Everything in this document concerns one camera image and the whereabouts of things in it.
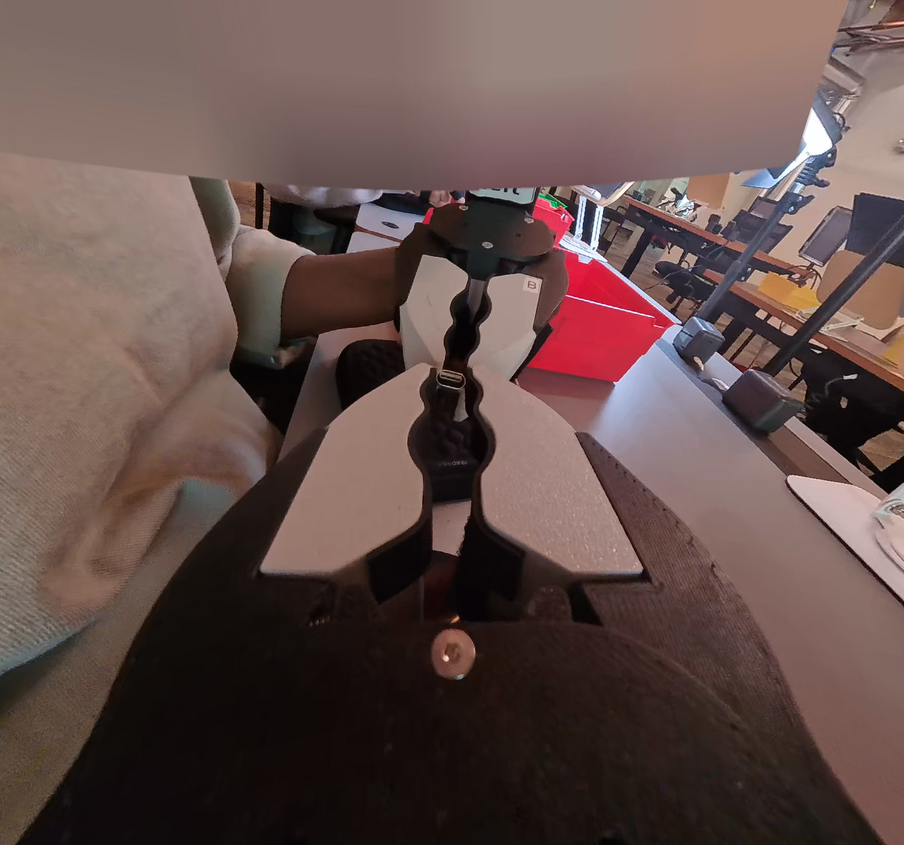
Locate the grey tablet screen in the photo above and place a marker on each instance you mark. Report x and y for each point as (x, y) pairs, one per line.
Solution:
(826, 234)

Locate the black tripod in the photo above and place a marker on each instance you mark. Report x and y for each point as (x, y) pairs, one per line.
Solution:
(750, 255)

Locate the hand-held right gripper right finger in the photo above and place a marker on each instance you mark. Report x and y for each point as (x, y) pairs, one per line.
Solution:
(551, 492)

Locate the dark grey power adapter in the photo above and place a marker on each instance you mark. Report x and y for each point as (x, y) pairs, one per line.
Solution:
(763, 400)
(699, 340)

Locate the studio light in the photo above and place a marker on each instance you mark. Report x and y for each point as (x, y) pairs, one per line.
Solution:
(816, 138)

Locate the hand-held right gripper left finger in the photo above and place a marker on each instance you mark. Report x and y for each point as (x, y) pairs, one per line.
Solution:
(353, 492)

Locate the person's light sweater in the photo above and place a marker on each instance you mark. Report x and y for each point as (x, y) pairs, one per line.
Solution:
(106, 364)

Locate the person's left forearm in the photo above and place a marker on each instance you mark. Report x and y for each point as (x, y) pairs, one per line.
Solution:
(332, 294)

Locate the black monitor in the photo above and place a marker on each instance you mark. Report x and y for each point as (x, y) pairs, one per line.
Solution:
(876, 220)

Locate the yellow box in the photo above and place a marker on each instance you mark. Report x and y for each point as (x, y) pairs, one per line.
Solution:
(787, 294)

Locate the red plastic bin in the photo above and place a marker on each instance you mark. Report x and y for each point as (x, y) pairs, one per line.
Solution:
(600, 322)
(554, 220)

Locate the rounded wooden board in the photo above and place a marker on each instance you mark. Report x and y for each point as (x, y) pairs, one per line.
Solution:
(858, 287)

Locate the long wooden table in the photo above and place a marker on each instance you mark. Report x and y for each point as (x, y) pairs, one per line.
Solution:
(678, 220)

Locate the white board stand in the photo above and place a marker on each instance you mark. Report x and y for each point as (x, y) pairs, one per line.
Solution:
(833, 513)

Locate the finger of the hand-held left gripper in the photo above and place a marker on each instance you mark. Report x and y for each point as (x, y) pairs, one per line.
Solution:
(515, 326)
(424, 315)

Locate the white lattice stand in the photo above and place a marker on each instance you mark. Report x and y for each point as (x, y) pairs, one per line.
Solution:
(592, 223)

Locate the black honeycomb textured pouch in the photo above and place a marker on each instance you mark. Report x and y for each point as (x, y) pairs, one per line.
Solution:
(367, 379)

